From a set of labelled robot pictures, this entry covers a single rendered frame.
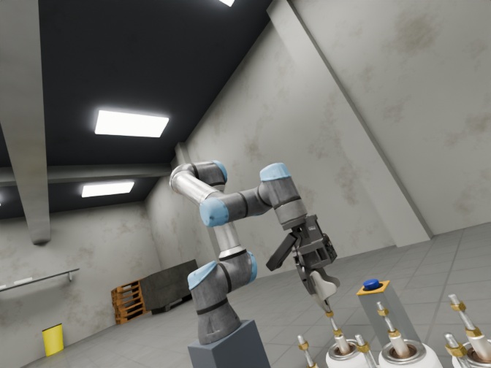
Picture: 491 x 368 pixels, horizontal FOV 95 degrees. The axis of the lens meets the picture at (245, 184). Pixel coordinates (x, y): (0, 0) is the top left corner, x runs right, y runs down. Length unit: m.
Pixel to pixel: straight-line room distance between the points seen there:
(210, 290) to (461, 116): 2.61
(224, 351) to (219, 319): 0.09
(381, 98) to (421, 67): 0.41
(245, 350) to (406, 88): 2.74
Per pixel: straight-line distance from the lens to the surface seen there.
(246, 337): 0.90
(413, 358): 0.57
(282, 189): 0.56
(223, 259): 0.92
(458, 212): 2.91
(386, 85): 3.07
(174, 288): 5.57
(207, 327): 0.88
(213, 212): 0.56
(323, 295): 0.58
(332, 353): 0.65
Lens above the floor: 0.52
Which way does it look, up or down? 16 degrees up
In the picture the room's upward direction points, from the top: 22 degrees counter-clockwise
